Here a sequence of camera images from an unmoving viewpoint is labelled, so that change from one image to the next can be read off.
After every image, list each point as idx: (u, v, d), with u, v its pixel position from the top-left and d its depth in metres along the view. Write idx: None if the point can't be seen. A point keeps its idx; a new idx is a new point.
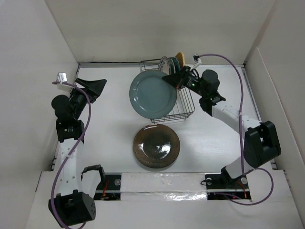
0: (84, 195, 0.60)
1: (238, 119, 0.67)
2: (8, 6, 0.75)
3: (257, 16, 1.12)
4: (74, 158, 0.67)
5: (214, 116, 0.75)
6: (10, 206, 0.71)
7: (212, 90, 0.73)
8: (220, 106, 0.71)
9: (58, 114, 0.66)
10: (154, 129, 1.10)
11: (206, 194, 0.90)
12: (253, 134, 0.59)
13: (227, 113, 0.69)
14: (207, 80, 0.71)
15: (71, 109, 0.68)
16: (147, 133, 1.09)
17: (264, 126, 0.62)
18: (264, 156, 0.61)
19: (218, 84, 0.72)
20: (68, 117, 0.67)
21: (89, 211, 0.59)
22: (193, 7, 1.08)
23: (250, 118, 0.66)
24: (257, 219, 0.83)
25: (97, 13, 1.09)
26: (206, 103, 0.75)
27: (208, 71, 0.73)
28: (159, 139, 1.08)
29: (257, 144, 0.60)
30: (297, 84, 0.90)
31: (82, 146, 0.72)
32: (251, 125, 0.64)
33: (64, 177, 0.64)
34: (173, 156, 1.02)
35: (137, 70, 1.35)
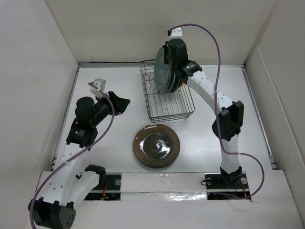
0: (64, 208, 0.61)
1: (213, 97, 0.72)
2: (7, 5, 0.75)
3: (257, 16, 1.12)
4: (70, 166, 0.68)
5: (188, 85, 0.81)
6: (10, 206, 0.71)
7: (180, 55, 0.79)
8: (197, 79, 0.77)
9: (78, 114, 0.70)
10: (154, 129, 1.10)
11: (206, 194, 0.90)
12: (226, 115, 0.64)
13: (202, 86, 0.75)
14: (172, 45, 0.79)
15: (90, 115, 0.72)
16: (147, 133, 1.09)
17: (235, 106, 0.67)
18: (229, 130, 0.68)
19: (183, 47, 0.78)
20: (86, 121, 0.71)
21: (63, 224, 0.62)
22: (193, 7, 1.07)
23: (224, 96, 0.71)
24: (257, 219, 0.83)
25: (96, 12, 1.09)
26: (181, 70, 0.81)
27: (174, 39, 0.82)
28: (159, 139, 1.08)
29: (226, 122, 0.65)
30: (297, 84, 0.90)
31: (84, 155, 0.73)
32: (224, 103, 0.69)
33: (53, 182, 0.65)
34: (173, 156, 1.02)
35: (137, 70, 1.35)
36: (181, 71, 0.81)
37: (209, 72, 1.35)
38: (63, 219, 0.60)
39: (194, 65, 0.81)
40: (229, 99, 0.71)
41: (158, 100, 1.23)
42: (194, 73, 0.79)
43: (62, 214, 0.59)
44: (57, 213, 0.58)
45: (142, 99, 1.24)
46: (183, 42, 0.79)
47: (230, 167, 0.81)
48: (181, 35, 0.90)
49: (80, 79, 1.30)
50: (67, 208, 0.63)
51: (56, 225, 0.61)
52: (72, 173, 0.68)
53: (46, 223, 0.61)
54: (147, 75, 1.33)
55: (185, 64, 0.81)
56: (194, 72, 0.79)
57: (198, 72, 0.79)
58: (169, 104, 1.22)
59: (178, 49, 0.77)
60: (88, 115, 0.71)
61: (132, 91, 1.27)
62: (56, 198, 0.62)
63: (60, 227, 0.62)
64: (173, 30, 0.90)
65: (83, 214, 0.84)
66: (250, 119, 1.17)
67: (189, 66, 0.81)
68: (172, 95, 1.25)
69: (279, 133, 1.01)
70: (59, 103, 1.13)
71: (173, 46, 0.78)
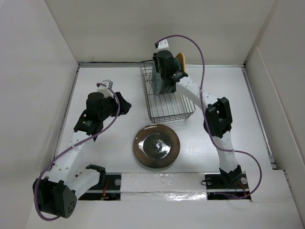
0: (68, 190, 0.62)
1: (199, 96, 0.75)
2: (7, 6, 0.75)
3: (258, 15, 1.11)
4: (76, 150, 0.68)
5: (177, 90, 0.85)
6: (10, 206, 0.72)
7: (169, 65, 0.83)
8: (183, 83, 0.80)
9: (89, 105, 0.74)
10: (153, 129, 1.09)
11: (206, 194, 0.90)
12: (213, 111, 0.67)
13: (189, 88, 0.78)
14: (160, 56, 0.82)
15: (99, 107, 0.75)
16: (146, 132, 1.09)
17: (221, 102, 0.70)
18: (220, 126, 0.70)
19: (170, 57, 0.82)
20: (94, 111, 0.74)
21: (65, 209, 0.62)
22: (193, 7, 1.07)
23: (209, 95, 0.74)
24: (257, 220, 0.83)
25: (96, 12, 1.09)
26: (169, 78, 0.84)
27: (161, 51, 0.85)
28: (159, 139, 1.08)
29: (214, 119, 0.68)
30: (297, 84, 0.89)
31: (90, 143, 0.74)
32: (209, 100, 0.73)
33: (59, 164, 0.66)
34: (173, 156, 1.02)
35: (137, 70, 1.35)
36: (170, 79, 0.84)
37: (209, 72, 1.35)
38: (66, 200, 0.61)
39: (180, 73, 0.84)
40: (215, 97, 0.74)
41: (158, 100, 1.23)
42: (181, 79, 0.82)
43: (65, 194, 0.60)
44: (61, 192, 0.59)
45: (142, 99, 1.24)
46: (169, 53, 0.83)
47: (226, 161, 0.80)
48: (167, 46, 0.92)
49: (79, 79, 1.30)
50: (70, 192, 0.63)
51: (57, 209, 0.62)
52: (77, 158, 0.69)
53: (49, 206, 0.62)
54: (147, 75, 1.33)
55: (172, 72, 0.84)
56: (181, 78, 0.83)
57: (184, 78, 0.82)
58: (169, 104, 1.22)
59: (166, 59, 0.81)
60: (96, 106, 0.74)
61: (132, 91, 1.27)
62: (61, 178, 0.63)
63: (61, 211, 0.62)
64: (159, 42, 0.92)
65: (83, 214, 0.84)
66: (250, 119, 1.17)
67: (176, 74, 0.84)
68: (172, 95, 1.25)
69: (279, 132, 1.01)
70: (59, 104, 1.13)
71: (161, 57, 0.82)
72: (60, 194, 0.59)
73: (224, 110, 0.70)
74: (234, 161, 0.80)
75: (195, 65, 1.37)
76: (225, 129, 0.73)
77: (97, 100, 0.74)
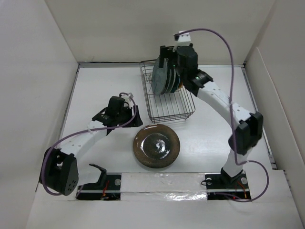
0: (75, 166, 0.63)
1: (228, 109, 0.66)
2: (7, 5, 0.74)
3: (258, 15, 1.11)
4: (91, 134, 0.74)
5: (198, 96, 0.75)
6: (10, 206, 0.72)
7: (191, 66, 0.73)
8: (208, 89, 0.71)
9: (112, 101, 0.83)
10: (153, 129, 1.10)
11: (206, 194, 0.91)
12: (245, 130, 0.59)
13: (215, 97, 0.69)
14: (182, 55, 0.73)
15: (119, 107, 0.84)
16: (147, 133, 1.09)
17: (253, 118, 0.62)
18: (248, 143, 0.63)
19: (195, 57, 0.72)
20: (115, 108, 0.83)
21: (66, 184, 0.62)
22: (193, 7, 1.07)
23: (240, 108, 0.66)
24: (257, 219, 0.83)
25: (97, 12, 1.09)
26: (189, 81, 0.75)
27: (183, 47, 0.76)
28: (159, 139, 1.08)
29: (245, 136, 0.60)
30: (297, 84, 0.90)
31: (101, 135, 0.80)
32: (241, 116, 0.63)
33: (73, 141, 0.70)
34: (173, 156, 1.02)
35: (137, 70, 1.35)
36: (190, 82, 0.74)
37: (209, 72, 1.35)
38: (70, 173, 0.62)
39: (204, 76, 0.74)
40: (247, 110, 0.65)
41: (158, 100, 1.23)
42: (205, 85, 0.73)
43: (71, 168, 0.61)
44: (68, 160, 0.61)
45: (142, 99, 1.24)
46: (196, 53, 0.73)
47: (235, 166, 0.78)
48: (189, 40, 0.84)
49: (79, 79, 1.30)
50: (75, 171, 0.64)
51: (60, 182, 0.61)
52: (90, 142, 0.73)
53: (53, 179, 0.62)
54: (147, 75, 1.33)
55: (194, 74, 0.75)
56: (205, 83, 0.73)
57: (209, 83, 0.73)
58: (169, 104, 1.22)
59: (189, 59, 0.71)
60: (118, 104, 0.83)
61: (132, 91, 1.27)
62: (72, 151, 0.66)
63: (62, 185, 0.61)
64: (180, 35, 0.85)
65: (83, 214, 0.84)
66: None
67: (199, 77, 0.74)
68: (172, 95, 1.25)
69: (279, 132, 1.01)
70: (59, 104, 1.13)
71: (183, 55, 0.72)
72: (67, 165, 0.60)
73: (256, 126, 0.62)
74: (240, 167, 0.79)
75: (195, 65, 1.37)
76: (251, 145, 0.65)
77: (120, 100, 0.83)
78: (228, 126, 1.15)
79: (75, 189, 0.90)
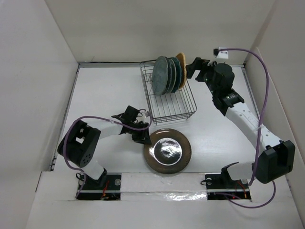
0: (96, 140, 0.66)
1: (257, 132, 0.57)
2: (7, 6, 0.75)
3: (258, 15, 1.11)
4: (112, 123, 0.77)
5: (226, 116, 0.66)
6: (10, 206, 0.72)
7: (226, 85, 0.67)
8: (238, 110, 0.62)
9: (129, 109, 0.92)
10: (164, 133, 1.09)
11: (206, 194, 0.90)
12: (270, 156, 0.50)
13: (244, 119, 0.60)
14: (219, 72, 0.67)
15: (135, 115, 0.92)
16: (155, 140, 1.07)
17: (283, 146, 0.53)
18: (274, 172, 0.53)
19: (232, 77, 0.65)
20: (130, 113, 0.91)
21: (85, 155, 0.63)
22: (193, 7, 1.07)
23: (269, 132, 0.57)
24: (257, 219, 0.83)
25: (97, 12, 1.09)
26: (219, 99, 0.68)
27: (222, 65, 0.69)
28: (170, 143, 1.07)
29: (270, 164, 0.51)
30: (297, 84, 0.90)
31: (116, 130, 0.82)
32: (269, 141, 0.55)
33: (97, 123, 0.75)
34: (185, 160, 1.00)
35: (137, 70, 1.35)
36: (220, 100, 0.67)
37: None
38: (90, 146, 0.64)
39: (235, 96, 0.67)
40: (276, 137, 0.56)
41: (160, 100, 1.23)
42: (234, 105, 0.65)
43: (94, 140, 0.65)
44: (94, 133, 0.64)
45: (142, 100, 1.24)
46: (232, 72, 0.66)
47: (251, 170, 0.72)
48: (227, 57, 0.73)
49: (79, 79, 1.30)
50: (94, 145, 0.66)
51: (79, 152, 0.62)
52: (109, 130, 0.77)
53: (72, 148, 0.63)
54: (147, 75, 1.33)
55: (225, 93, 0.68)
56: (235, 103, 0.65)
57: (239, 104, 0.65)
58: (170, 104, 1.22)
59: (226, 78, 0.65)
60: (134, 113, 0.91)
61: (132, 91, 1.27)
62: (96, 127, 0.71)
63: (80, 155, 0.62)
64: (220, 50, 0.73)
65: (83, 214, 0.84)
66: None
67: (230, 96, 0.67)
68: (174, 95, 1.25)
69: (280, 132, 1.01)
70: (59, 104, 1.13)
71: (220, 73, 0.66)
72: (92, 136, 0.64)
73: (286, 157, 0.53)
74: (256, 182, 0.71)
75: None
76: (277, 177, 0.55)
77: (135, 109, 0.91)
78: (228, 126, 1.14)
79: (75, 189, 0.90)
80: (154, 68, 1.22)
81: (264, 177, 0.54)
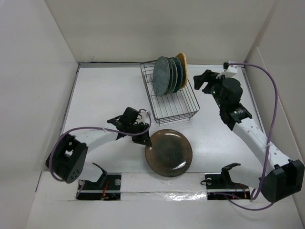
0: (84, 154, 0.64)
1: (265, 150, 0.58)
2: (7, 6, 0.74)
3: (258, 15, 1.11)
4: (105, 132, 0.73)
5: (233, 131, 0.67)
6: (11, 206, 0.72)
7: (234, 100, 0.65)
8: (245, 126, 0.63)
9: (128, 112, 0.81)
10: (165, 135, 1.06)
11: (206, 194, 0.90)
12: (279, 175, 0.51)
13: (252, 135, 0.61)
14: (227, 88, 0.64)
15: (134, 119, 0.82)
16: (157, 141, 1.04)
17: (292, 165, 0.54)
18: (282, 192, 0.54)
19: (240, 93, 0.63)
20: (128, 118, 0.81)
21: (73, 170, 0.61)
22: (193, 7, 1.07)
23: (278, 151, 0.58)
24: (257, 220, 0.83)
25: (97, 12, 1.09)
26: (227, 114, 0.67)
27: (230, 78, 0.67)
28: (171, 145, 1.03)
29: (278, 183, 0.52)
30: (298, 84, 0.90)
31: (113, 137, 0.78)
32: (278, 161, 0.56)
33: (88, 133, 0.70)
34: (187, 162, 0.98)
35: (137, 70, 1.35)
36: (227, 116, 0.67)
37: None
38: (78, 160, 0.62)
39: (242, 111, 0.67)
40: (285, 156, 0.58)
41: (162, 101, 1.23)
42: (242, 120, 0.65)
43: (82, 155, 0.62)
44: (82, 149, 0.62)
45: (143, 100, 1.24)
46: (240, 87, 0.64)
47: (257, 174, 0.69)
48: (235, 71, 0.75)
49: (79, 79, 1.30)
50: (82, 159, 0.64)
51: (66, 167, 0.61)
52: (102, 140, 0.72)
53: (60, 162, 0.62)
54: (147, 76, 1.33)
55: (233, 108, 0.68)
56: (242, 119, 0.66)
57: (248, 119, 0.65)
58: (172, 104, 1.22)
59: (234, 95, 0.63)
60: (133, 117, 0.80)
61: (132, 91, 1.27)
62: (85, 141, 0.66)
63: (67, 171, 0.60)
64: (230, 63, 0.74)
65: (84, 214, 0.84)
66: None
67: (238, 111, 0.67)
68: (175, 95, 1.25)
69: (280, 132, 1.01)
70: (59, 103, 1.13)
71: (228, 89, 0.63)
72: (79, 150, 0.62)
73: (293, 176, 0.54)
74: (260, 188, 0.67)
75: (194, 64, 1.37)
76: (284, 196, 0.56)
77: (134, 112, 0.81)
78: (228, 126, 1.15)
79: (75, 189, 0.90)
80: (154, 69, 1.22)
81: (272, 195, 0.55)
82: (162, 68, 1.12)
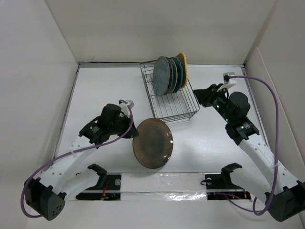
0: (55, 195, 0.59)
1: (273, 171, 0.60)
2: (7, 5, 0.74)
3: (258, 15, 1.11)
4: (75, 157, 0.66)
5: (239, 146, 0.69)
6: (10, 207, 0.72)
7: (241, 116, 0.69)
8: (253, 143, 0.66)
9: (107, 111, 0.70)
10: (148, 124, 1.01)
11: (206, 194, 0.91)
12: (288, 199, 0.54)
13: (259, 153, 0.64)
14: (235, 103, 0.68)
15: (114, 117, 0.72)
16: (143, 131, 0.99)
17: (299, 186, 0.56)
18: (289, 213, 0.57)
19: (247, 108, 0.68)
20: (106, 119, 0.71)
21: (49, 212, 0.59)
22: (193, 7, 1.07)
23: (286, 172, 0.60)
24: (256, 219, 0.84)
25: (97, 13, 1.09)
26: (233, 129, 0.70)
27: (237, 93, 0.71)
28: (154, 136, 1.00)
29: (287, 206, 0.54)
30: (298, 84, 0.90)
31: (91, 150, 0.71)
32: (286, 182, 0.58)
33: (54, 168, 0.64)
34: (167, 152, 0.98)
35: (137, 70, 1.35)
36: (234, 130, 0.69)
37: (210, 71, 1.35)
38: (50, 204, 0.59)
39: (249, 126, 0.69)
40: (293, 177, 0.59)
41: (162, 101, 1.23)
42: (249, 136, 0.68)
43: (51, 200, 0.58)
44: (46, 197, 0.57)
45: (143, 100, 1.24)
46: (247, 102, 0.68)
47: (263, 188, 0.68)
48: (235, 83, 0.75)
49: (79, 79, 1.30)
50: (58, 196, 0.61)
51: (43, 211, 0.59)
52: (74, 166, 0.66)
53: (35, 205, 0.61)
54: (147, 76, 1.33)
55: (239, 122, 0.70)
56: (250, 135, 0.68)
57: (254, 135, 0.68)
58: (172, 104, 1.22)
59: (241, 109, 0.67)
60: (112, 116, 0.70)
61: (132, 91, 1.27)
62: (51, 183, 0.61)
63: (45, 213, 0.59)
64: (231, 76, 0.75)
65: (84, 214, 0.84)
66: (250, 119, 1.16)
67: (244, 126, 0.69)
68: (175, 95, 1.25)
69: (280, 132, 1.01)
70: (59, 104, 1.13)
71: (237, 105, 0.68)
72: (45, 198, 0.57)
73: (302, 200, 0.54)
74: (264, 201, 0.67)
75: (194, 65, 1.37)
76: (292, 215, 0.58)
77: (113, 109, 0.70)
78: None
79: None
80: (154, 70, 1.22)
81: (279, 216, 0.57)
82: (162, 68, 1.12)
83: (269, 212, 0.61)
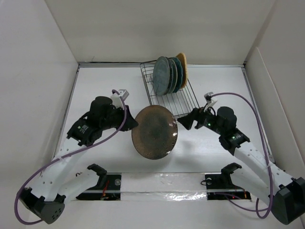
0: (49, 204, 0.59)
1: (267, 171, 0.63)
2: (7, 5, 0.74)
3: (258, 15, 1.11)
4: (64, 163, 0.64)
5: (235, 155, 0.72)
6: (10, 207, 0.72)
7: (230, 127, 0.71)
8: (245, 150, 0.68)
9: (97, 106, 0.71)
10: (148, 112, 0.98)
11: (206, 194, 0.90)
12: (286, 196, 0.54)
13: (252, 159, 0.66)
14: (222, 116, 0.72)
15: (104, 111, 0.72)
16: (142, 120, 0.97)
17: (296, 183, 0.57)
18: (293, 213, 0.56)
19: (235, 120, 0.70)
20: (96, 116, 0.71)
21: (47, 217, 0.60)
22: (193, 7, 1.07)
23: (279, 171, 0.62)
24: (257, 219, 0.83)
25: (97, 12, 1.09)
26: (227, 140, 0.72)
27: (223, 107, 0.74)
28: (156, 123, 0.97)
29: (287, 204, 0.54)
30: (298, 84, 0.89)
31: (82, 153, 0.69)
32: (281, 181, 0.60)
33: (44, 176, 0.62)
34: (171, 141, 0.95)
35: (137, 70, 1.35)
36: (227, 141, 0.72)
37: (209, 71, 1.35)
38: (47, 212, 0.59)
39: (240, 135, 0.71)
40: (287, 176, 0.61)
41: (162, 100, 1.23)
42: (241, 144, 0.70)
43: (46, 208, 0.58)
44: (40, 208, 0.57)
45: (142, 100, 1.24)
46: (233, 115, 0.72)
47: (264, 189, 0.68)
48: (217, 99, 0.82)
49: (79, 79, 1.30)
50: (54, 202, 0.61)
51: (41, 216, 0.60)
52: (64, 172, 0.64)
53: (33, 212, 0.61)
54: (147, 76, 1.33)
55: (231, 133, 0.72)
56: (241, 143, 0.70)
57: (245, 143, 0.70)
58: (172, 104, 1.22)
59: None
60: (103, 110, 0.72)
61: (132, 91, 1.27)
62: (43, 193, 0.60)
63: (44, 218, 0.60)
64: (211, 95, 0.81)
65: (84, 214, 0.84)
66: (251, 118, 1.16)
67: (236, 136, 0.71)
68: (175, 95, 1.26)
69: (280, 132, 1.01)
70: (59, 103, 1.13)
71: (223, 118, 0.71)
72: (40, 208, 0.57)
73: (301, 196, 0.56)
74: (267, 202, 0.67)
75: (194, 65, 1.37)
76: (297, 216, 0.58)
77: (102, 104, 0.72)
78: None
79: None
80: (154, 71, 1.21)
81: (284, 218, 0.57)
82: (162, 68, 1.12)
83: (276, 216, 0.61)
